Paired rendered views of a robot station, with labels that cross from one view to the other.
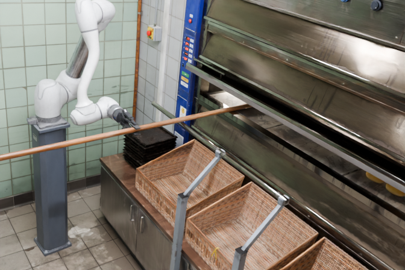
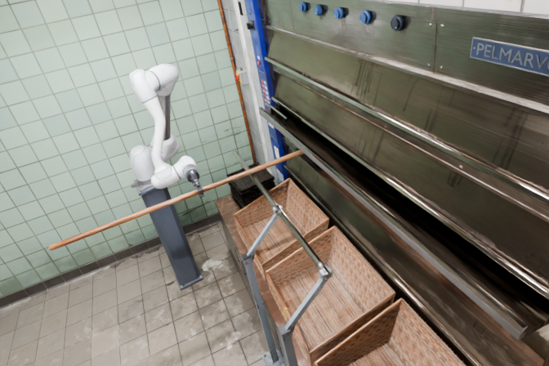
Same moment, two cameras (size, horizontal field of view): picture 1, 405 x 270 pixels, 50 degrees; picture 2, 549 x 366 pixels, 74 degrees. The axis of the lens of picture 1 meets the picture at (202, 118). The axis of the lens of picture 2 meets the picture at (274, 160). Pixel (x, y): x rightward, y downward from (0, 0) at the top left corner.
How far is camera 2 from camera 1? 0.99 m
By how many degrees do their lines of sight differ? 20
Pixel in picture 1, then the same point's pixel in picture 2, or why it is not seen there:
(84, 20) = (138, 91)
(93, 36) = (152, 104)
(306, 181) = (378, 233)
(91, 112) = (167, 176)
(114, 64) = (220, 110)
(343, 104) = (391, 151)
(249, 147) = (328, 189)
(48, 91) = (137, 158)
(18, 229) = (164, 265)
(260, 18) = (305, 53)
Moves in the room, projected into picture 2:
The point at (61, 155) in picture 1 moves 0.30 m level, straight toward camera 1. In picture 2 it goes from (167, 209) to (159, 237)
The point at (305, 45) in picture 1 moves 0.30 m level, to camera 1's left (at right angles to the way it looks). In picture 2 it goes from (343, 82) to (275, 86)
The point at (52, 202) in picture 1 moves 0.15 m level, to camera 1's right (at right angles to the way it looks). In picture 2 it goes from (173, 247) to (190, 249)
